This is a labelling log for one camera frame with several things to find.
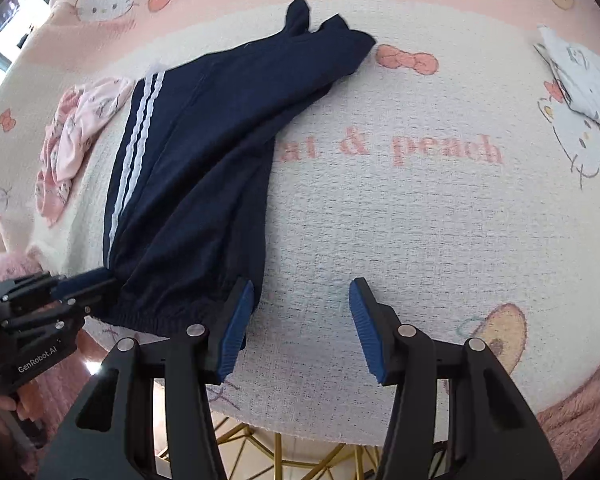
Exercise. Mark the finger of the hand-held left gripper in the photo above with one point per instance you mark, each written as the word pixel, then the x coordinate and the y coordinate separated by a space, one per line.
pixel 85 305
pixel 80 281

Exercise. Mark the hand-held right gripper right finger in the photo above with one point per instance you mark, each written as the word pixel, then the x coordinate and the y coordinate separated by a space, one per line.
pixel 367 330

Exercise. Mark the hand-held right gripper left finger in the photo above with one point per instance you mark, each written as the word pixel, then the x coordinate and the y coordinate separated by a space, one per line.
pixel 237 325

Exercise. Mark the navy pants with white stripes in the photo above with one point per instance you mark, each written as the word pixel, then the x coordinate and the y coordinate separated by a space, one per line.
pixel 190 170

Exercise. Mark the pink cartoon cat printed blanket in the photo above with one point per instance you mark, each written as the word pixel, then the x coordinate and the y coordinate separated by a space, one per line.
pixel 405 210

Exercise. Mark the pink printed pajama garment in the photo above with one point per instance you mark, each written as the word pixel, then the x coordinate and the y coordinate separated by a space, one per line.
pixel 72 145

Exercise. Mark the person's pink fleece clothing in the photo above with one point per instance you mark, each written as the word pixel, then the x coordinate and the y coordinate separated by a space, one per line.
pixel 580 410

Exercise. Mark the white printed garment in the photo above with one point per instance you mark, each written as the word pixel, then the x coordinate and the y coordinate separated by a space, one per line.
pixel 587 80

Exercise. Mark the gold metal table frame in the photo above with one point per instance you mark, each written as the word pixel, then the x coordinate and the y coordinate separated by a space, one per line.
pixel 280 455

